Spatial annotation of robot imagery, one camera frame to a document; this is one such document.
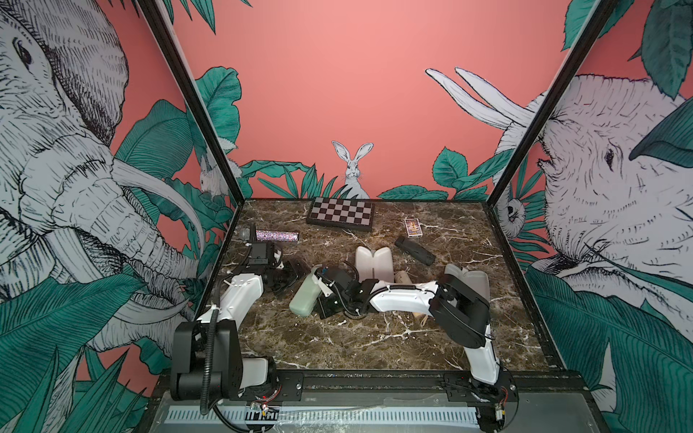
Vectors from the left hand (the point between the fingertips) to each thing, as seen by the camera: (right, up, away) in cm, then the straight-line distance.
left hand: (304, 272), depth 88 cm
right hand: (+3, -10, -4) cm, 11 cm away
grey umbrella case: (+1, -9, -2) cm, 9 cm away
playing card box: (+41, +15, +23) cm, 49 cm away
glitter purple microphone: (-14, +12, +16) cm, 24 cm away
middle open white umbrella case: (+25, +1, +13) cm, 29 cm away
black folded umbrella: (+44, +4, +13) cm, 45 cm away
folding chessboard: (+11, +21, +26) cm, 35 cm away
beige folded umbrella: (+34, -3, +5) cm, 34 cm away
